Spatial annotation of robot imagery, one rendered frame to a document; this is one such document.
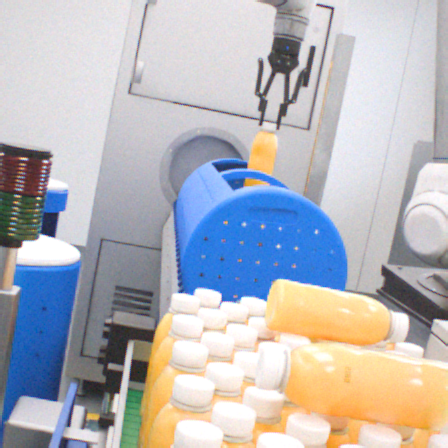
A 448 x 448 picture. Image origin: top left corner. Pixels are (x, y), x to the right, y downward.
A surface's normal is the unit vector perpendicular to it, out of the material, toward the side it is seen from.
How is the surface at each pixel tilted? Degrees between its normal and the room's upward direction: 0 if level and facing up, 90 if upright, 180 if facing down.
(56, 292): 90
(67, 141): 90
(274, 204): 90
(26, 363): 90
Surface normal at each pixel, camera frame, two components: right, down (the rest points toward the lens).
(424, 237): -0.69, 0.14
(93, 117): 0.18, 0.16
